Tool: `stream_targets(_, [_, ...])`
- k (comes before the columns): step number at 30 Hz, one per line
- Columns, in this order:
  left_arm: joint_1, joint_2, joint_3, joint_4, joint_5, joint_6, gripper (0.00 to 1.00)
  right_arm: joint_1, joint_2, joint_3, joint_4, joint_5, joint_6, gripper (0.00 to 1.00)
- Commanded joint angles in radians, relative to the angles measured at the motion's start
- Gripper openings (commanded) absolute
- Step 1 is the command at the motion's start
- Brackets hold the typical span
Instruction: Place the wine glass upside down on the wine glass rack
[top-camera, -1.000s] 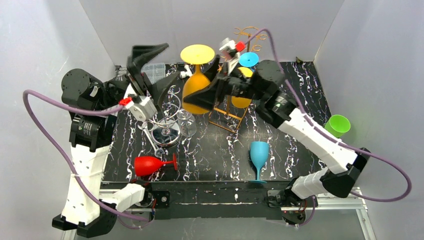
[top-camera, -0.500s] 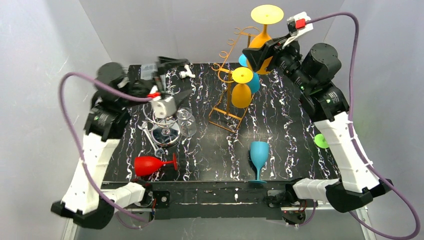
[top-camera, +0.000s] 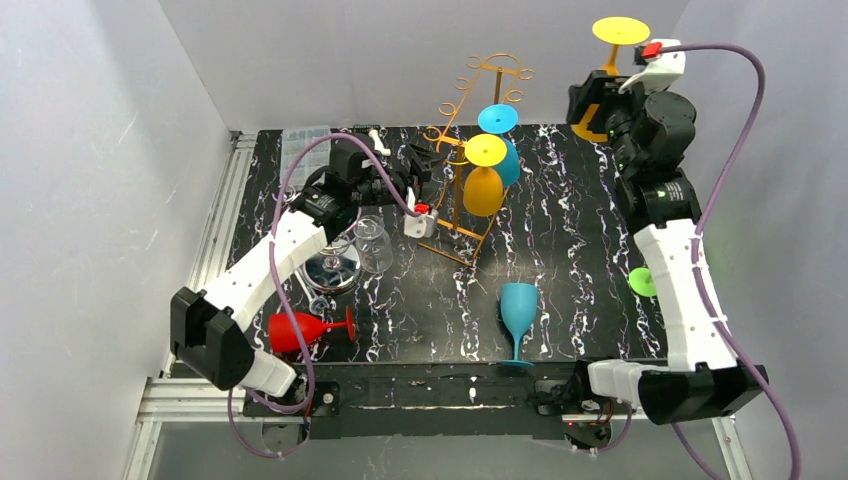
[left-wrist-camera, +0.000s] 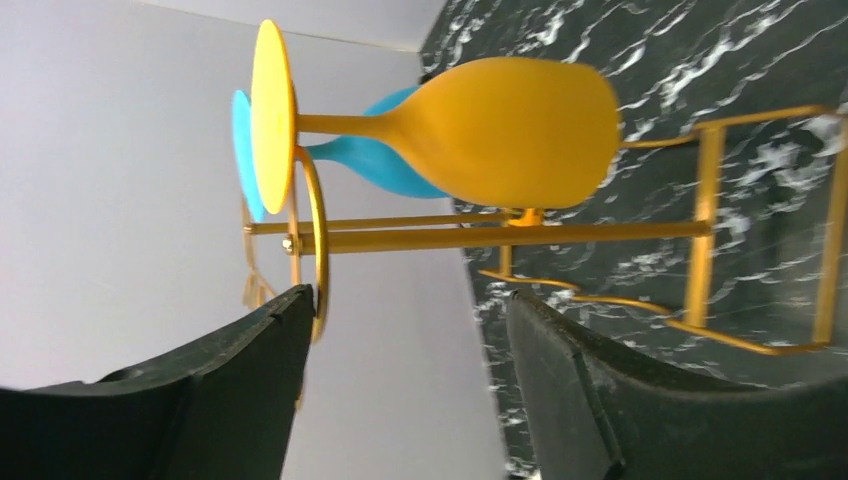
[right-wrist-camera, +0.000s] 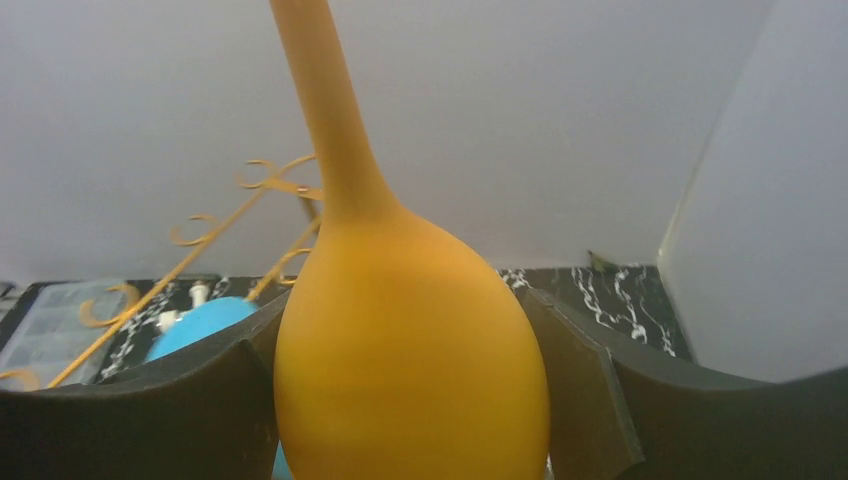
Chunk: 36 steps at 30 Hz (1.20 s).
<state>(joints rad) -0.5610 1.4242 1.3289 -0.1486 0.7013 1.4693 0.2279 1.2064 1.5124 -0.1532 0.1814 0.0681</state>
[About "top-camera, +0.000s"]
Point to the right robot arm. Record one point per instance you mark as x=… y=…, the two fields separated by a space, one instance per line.
x=649 y=134

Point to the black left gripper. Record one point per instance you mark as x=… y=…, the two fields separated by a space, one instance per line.
x=411 y=168

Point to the green plastic goblet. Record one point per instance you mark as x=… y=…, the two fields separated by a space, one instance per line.
x=641 y=282

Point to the silver wire glass rack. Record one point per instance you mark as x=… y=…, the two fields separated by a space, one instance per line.
x=336 y=269

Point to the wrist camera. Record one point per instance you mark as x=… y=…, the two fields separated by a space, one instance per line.
x=661 y=70
x=422 y=225

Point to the yellow plastic wine glass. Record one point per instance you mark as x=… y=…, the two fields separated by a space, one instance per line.
x=483 y=186

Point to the red plastic goblet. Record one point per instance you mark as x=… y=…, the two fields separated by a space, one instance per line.
x=283 y=338

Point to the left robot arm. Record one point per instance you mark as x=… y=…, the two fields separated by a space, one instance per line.
x=208 y=325

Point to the blue plastic goblet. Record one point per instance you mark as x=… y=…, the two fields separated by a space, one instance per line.
x=518 y=308
x=499 y=119

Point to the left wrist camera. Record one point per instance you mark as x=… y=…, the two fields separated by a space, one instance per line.
x=422 y=225

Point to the clear plastic organizer box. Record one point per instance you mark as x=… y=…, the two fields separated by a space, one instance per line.
x=293 y=141

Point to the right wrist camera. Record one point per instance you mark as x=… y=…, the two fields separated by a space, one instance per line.
x=661 y=70

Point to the blue plastic goblet front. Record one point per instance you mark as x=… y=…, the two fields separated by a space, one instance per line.
x=518 y=308

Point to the orange plastic goblet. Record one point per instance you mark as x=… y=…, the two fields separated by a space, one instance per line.
x=617 y=31

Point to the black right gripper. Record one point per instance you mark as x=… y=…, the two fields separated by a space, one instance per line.
x=586 y=97

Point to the silver wrench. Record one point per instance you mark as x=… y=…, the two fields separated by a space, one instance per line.
x=318 y=304

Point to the white pipe fitting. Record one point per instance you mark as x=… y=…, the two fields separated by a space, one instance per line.
x=378 y=144

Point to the gold wire glass rack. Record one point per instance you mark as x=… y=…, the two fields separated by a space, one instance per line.
x=507 y=70

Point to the clear cut glass goblet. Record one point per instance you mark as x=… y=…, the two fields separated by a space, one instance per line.
x=373 y=244

